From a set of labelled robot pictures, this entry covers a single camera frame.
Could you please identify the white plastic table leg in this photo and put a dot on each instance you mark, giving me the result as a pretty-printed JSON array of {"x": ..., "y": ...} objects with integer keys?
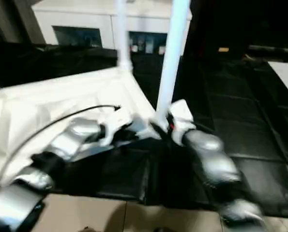
[
  {"x": 123, "y": 31},
  {"x": 172, "y": 48}
]

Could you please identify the white plastic table top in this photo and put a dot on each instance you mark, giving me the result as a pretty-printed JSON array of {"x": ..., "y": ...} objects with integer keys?
[{"x": 49, "y": 96}]

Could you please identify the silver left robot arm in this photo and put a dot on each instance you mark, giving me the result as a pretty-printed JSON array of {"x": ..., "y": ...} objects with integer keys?
[{"x": 68, "y": 140}]

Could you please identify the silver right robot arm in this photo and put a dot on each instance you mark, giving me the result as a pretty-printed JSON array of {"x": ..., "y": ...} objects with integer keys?
[{"x": 211, "y": 149}]

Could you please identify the black plastic mat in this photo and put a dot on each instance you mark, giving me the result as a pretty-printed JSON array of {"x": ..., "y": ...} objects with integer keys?
[{"x": 243, "y": 120}]

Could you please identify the small white cup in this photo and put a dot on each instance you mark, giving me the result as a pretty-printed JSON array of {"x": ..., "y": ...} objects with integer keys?
[{"x": 161, "y": 50}]

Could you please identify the small yellow label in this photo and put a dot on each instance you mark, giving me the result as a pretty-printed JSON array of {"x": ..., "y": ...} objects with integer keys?
[{"x": 223, "y": 49}]

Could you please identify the white cabinet with glass doors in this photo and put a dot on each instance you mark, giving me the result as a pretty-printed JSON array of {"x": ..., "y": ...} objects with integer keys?
[{"x": 85, "y": 19}]

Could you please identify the black horizontal bar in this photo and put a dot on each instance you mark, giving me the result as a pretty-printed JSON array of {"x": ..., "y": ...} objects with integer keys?
[{"x": 274, "y": 48}]

